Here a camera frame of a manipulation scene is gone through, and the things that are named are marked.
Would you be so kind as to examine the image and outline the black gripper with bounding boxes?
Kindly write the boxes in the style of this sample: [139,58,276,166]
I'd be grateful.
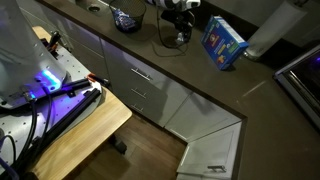
[161,10,195,44]

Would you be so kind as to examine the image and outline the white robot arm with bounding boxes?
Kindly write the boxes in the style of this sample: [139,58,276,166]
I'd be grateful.
[0,0,67,109]

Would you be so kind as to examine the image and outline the blue sachets in basket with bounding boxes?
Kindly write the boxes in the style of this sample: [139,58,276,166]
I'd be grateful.
[113,9,135,31]

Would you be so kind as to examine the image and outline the blue cereal box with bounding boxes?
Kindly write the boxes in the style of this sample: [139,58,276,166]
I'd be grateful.
[201,16,249,70]

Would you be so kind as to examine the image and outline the white drawer cabinet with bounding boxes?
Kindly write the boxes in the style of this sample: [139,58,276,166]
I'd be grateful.
[101,40,191,126]

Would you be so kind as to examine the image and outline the steel sink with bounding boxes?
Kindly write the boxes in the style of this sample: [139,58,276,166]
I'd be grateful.
[75,0,111,16]

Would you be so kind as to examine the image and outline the white paper towel roll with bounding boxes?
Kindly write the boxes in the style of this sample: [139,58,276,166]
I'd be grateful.
[244,0,308,61]

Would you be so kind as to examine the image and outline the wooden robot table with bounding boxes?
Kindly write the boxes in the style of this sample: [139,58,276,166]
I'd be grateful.
[29,25,133,180]

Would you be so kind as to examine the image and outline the silver toaster oven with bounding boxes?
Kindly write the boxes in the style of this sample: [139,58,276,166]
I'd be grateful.
[273,45,320,129]

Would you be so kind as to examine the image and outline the orange black clamp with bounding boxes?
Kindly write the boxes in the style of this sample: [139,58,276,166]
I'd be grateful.
[46,31,61,50]

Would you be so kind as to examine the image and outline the white lower cabinet door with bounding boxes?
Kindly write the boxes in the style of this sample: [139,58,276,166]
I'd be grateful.
[177,122,242,180]

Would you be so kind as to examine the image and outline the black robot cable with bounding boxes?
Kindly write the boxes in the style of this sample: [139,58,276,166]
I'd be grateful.
[151,6,189,57]

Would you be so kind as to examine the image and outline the black wire mesh basket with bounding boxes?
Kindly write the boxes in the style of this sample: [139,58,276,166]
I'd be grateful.
[109,0,146,33]

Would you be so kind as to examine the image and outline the black aluminium rail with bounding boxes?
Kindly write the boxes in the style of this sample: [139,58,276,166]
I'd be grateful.
[12,88,101,168]

